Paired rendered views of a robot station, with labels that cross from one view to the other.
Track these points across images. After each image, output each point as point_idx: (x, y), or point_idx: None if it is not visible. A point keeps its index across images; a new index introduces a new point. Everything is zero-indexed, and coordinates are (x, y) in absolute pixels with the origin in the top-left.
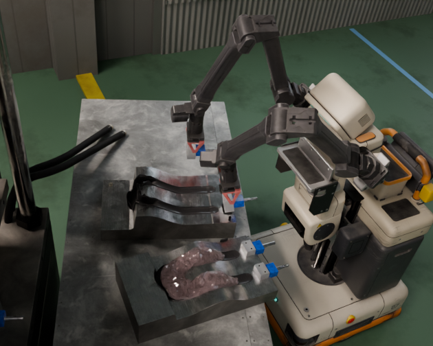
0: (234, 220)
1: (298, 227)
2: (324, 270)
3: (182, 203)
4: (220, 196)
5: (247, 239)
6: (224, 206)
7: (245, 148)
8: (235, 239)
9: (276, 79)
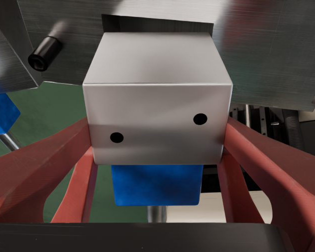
0: (61, 72)
1: (211, 173)
2: (232, 117)
3: None
4: (307, 28)
5: (9, 85)
6: (95, 54)
7: None
8: None
9: None
